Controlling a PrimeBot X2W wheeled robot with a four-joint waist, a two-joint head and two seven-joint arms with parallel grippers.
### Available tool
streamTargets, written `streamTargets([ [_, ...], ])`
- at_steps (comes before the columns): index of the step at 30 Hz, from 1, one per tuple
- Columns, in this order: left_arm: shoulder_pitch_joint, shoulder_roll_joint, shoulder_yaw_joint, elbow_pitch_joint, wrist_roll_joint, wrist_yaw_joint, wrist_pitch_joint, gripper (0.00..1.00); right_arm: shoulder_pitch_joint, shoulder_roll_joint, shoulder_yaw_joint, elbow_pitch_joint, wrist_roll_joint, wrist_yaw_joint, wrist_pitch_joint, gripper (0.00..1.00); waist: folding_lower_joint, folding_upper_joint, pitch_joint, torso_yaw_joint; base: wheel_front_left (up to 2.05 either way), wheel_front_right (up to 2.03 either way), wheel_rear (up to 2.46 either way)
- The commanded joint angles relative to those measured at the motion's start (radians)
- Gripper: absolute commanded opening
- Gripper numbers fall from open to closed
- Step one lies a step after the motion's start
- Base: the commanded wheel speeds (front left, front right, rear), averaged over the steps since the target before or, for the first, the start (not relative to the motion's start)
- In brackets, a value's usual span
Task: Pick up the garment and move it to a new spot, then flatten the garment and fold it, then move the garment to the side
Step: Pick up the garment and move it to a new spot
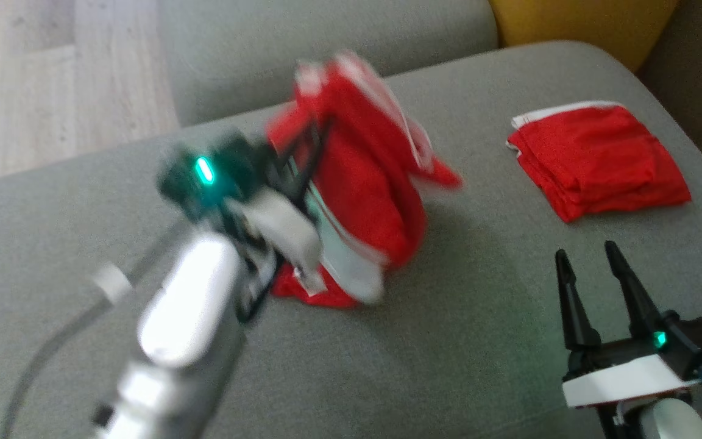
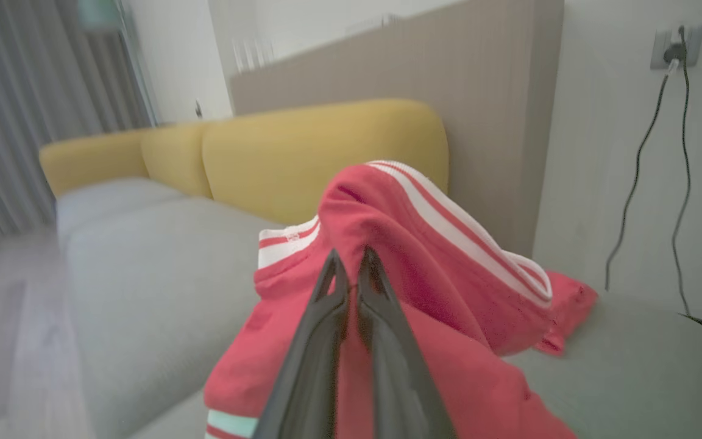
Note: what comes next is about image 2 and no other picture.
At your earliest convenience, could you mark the grey sofa with yellow backrests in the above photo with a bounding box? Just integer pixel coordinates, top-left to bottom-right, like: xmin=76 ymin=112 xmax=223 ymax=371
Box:
xmin=39 ymin=99 xmax=702 ymax=439

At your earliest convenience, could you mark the grey wall power outlet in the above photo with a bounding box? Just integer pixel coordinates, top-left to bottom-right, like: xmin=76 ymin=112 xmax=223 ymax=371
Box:
xmin=651 ymin=24 xmax=702 ymax=70

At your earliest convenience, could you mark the red basketball jersey white trim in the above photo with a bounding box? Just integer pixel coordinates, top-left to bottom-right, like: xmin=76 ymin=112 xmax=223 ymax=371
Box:
xmin=204 ymin=160 xmax=598 ymax=439

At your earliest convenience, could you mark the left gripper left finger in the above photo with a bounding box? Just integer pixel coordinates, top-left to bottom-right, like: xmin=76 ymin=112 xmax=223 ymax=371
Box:
xmin=253 ymin=249 xmax=350 ymax=439

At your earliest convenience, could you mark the black plug in outlet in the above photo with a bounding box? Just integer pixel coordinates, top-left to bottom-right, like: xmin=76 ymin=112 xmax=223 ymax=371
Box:
xmin=663 ymin=41 xmax=687 ymax=75

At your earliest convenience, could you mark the grey pleated curtain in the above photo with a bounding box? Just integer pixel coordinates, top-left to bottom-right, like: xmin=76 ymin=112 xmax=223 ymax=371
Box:
xmin=0 ymin=0 xmax=152 ymax=246

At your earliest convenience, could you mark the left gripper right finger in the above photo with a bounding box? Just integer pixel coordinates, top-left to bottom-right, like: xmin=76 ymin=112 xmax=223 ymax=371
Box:
xmin=357 ymin=246 xmax=456 ymax=439

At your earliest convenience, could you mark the beige ribbed partition panel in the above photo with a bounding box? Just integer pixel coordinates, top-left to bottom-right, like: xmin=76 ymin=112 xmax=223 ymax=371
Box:
xmin=229 ymin=0 xmax=565 ymax=258

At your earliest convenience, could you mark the thin black power cable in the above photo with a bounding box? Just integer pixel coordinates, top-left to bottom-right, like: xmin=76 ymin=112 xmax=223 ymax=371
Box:
xmin=604 ymin=66 xmax=673 ymax=292
xmin=672 ymin=26 xmax=693 ymax=316

